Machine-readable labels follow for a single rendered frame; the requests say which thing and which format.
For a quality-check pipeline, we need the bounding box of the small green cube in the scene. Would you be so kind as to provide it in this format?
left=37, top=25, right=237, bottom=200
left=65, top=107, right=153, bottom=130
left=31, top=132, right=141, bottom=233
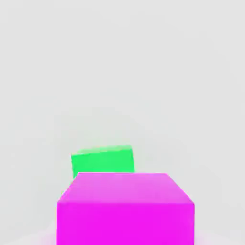
left=71, top=145, right=135, bottom=180

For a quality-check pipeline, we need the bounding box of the small magenta cube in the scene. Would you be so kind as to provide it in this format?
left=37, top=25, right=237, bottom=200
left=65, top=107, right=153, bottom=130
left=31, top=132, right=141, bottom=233
left=56, top=172, right=195, bottom=245

